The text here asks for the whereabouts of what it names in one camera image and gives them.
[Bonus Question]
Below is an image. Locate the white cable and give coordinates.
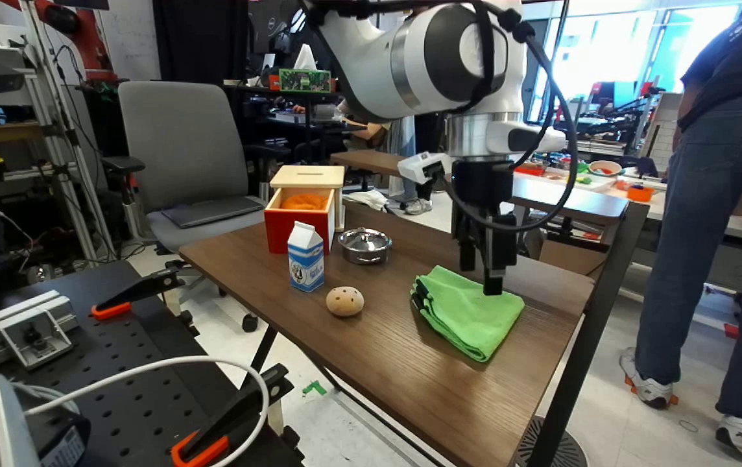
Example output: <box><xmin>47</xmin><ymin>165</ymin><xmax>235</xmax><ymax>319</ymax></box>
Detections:
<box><xmin>17</xmin><ymin>352</ymin><xmax>273</xmax><ymax>467</ymax></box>

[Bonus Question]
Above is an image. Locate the long grey desk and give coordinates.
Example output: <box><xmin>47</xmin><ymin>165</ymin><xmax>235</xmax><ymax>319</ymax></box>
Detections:
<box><xmin>508</xmin><ymin>165</ymin><xmax>742</xmax><ymax>243</ymax></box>

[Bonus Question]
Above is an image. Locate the black perforated breadboard base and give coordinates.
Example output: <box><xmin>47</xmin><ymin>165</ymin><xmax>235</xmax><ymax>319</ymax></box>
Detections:
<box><xmin>0</xmin><ymin>261</ymin><xmax>304</xmax><ymax>467</ymax></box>

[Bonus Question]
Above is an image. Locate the orange handled clamp near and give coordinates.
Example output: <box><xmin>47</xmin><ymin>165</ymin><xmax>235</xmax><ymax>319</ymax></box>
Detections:
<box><xmin>168</xmin><ymin>363</ymin><xmax>292</xmax><ymax>467</ymax></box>

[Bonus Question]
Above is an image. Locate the green towel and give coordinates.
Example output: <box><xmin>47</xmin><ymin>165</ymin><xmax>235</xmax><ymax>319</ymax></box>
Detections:
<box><xmin>411</xmin><ymin>265</ymin><xmax>523</xmax><ymax>365</ymax></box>

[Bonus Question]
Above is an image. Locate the orange handled clamp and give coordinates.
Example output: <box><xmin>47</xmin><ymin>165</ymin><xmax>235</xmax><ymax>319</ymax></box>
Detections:
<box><xmin>168</xmin><ymin>363</ymin><xmax>292</xmax><ymax>467</ymax></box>
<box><xmin>89</xmin><ymin>271</ymin><xmax>181</xmax><ymax>322</ymax></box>

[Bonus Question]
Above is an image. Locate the orange drawer with wood front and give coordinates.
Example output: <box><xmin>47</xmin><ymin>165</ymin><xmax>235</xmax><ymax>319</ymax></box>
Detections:
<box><xmin>265</xmin><ymin>188</ymin><xmax>335</xmax><ymax>254</ymax></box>

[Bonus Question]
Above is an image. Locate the brown potato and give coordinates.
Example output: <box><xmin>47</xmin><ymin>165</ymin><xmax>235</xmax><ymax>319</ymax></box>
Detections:
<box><xmin>324</xmin><ymin>285</ymin><xmax>366</xmax><ymax>317</ymax></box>

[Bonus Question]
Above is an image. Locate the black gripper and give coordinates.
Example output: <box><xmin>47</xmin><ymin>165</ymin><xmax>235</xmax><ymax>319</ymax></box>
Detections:
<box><xmin>452</xmin><ymin>158</ymin><xmax>517</xmax><ymax>297</ymax></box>

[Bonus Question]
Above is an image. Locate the silver metal bowl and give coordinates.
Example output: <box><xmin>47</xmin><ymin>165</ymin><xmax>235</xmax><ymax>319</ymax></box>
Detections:
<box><xmin>338</xmin><ymin>228</ymin><xmax>391</xmax><ymax>265</ymax></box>

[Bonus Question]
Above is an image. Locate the person in black shirt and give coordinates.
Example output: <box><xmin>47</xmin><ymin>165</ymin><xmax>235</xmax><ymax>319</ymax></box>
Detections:
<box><xmin>621</xmin><ymin>12</ymin><xmax>742</xmax><ymax>453</ymax></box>

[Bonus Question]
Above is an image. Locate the wooden box with slot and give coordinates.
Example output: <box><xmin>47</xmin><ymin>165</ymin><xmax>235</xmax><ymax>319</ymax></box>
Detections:
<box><xmin>270</xmin><ymin>165</ymin><xmax>346</xmax><ymax>230</ymax></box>

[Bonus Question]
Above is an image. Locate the grey office chair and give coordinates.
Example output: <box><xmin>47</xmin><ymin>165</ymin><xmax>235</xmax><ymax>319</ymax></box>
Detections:
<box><xmin>116</xmin><ymin>81</ymin><xmax>265</xmax><ymax>252</ymax></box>

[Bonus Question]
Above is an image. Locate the tissue box green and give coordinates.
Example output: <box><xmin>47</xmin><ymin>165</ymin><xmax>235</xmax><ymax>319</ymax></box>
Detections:
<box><xmin>277</xmin><ymin>44</ymin><xmax>333</xmax><ymax>94</ymax></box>

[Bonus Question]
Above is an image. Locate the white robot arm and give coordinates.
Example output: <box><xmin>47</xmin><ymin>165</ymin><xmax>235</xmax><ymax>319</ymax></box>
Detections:
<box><xmin>304</xmin><ymin>0</ymin><xmax>569</xmax><ymax>297</ymax></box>

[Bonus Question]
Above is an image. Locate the blue white milk carton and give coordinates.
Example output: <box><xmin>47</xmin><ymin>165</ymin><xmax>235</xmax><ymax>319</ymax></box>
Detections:
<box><xmin>289</xmin><ymin>220</ymin><xmax>324</xmax><ymax>290</ymax></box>

